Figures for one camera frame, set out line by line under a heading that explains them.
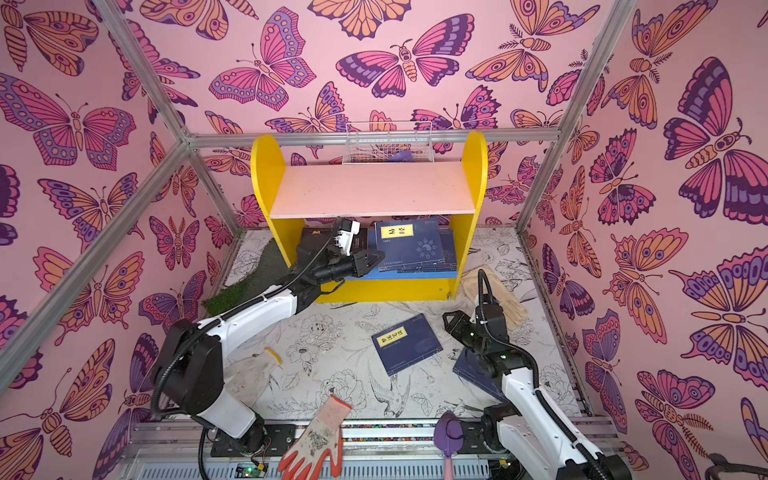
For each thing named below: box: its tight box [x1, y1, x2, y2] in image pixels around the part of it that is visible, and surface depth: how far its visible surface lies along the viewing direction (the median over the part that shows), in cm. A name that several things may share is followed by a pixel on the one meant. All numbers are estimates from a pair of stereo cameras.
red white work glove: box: [278, 394, 353, 480], surface depth 73 cm
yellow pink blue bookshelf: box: [250, 131, 489, 304], surface depth 79 cm
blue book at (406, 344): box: [371, 313, 444, 377], surface depth 91 cm
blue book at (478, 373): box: [452, 347, 508, 403], surface depth 83 cm
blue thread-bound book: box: [378, 265, 458, 274], surface depth 91 cm
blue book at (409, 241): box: [376, 217, 445, 268], surface depth 81 cm
